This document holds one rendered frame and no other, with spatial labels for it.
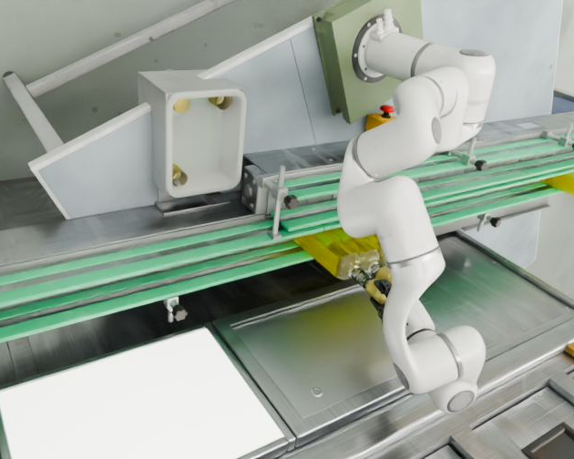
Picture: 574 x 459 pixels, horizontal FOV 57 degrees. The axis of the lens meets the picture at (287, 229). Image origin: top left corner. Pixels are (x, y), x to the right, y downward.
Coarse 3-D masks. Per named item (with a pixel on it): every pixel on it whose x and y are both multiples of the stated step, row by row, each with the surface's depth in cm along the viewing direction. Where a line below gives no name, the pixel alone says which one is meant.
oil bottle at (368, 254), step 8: (336, 232) 125; (344, 232) 125; (344, 240) 122; (352, 240) 122; (360, 240) 123; (352, 248) 120; (360, 248) 120; (368, 248) 120; (360, 256) 118; (368, 256) 118; (376, 256) 118; (368, 264) 117; (368, 272) 119
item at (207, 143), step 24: (192, 96) 103; (216, 96) 105; (240, 96) 108; (168, 120) 102; (192, 120) 113; (216, 120) 116; (240, 120) 111; (168, 144) 105; (192, 144) 116; (216, 144) 119; (240, 144) 114; (168, 168) 107; (192, 168) 119; (216, 168) 122; (240, 168) 117; (192, 192) 113
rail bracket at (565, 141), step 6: (570, 126) 163; (540, 132) 170; (546, 132) 169; (546, 138) 170; (552, 138) 169; (558, 138) 167; (564, 138) 165; (570, 138) 165; (558, 144) 167; (564, 144) 165; (570, 144) 164
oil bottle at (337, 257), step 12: (300, 240) 126; (312, 240) 122; (324, 240) 120; (336, 240) 120; (312, 252) 123; (324, 252) 118; (336, 252) 116; (348, 252) 116; (324, 264) 119; (336, 264) 116; (348, 264) 114; (360, 264) 116; (336, 276) 116; (348, 276) 115
